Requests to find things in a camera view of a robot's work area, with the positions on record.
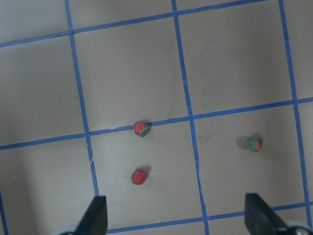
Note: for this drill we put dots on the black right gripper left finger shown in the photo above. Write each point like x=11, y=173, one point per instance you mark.
x=95, y=219

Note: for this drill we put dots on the red strawberry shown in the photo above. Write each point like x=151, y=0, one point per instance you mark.
x=138, y=177
x=141, y=129
x=254, y=144

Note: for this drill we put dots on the red strawberry on tape line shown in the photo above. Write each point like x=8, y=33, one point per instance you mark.
x=141, y=129

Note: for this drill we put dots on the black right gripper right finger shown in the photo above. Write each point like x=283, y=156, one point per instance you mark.
x=260, y=219

